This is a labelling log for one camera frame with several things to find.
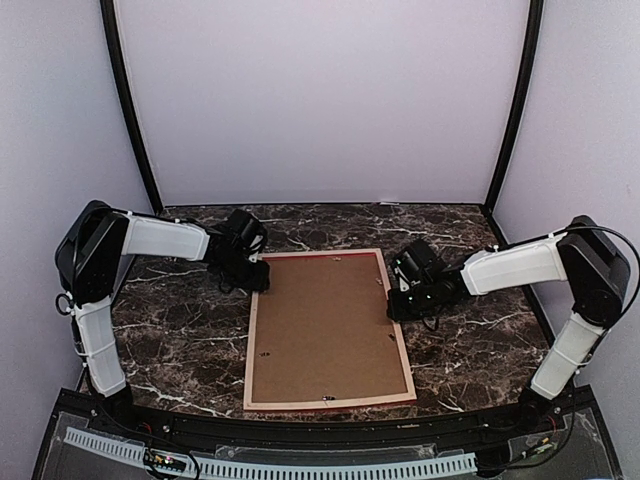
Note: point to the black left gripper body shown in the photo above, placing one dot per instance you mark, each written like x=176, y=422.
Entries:
x=239, y=275

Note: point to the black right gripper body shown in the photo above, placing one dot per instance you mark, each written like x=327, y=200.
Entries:
x=421, y=304

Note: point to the brown cardboard backing board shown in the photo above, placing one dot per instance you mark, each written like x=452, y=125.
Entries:
x=325, y=325

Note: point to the red wooden picture frame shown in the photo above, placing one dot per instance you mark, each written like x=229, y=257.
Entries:
x=252, y=350

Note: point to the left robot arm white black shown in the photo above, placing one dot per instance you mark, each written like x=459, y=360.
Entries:
x=88, y=260

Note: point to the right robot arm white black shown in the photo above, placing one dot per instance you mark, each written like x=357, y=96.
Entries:
x=581, y=254

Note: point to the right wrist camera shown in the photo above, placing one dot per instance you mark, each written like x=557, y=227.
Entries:
x=404, y=269

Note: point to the white slotted cable duct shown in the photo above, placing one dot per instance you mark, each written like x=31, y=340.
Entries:
x=168, y=464

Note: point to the black front table rail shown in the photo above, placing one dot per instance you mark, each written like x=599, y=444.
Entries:
x=469, y=431

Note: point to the right black corner post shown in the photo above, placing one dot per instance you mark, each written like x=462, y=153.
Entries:
x=524, y=74

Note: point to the black corner post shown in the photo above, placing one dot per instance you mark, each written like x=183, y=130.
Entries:
x=524, y=74
x=128, y=109

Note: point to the left black corner post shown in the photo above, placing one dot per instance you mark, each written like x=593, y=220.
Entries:
x=128, y=109

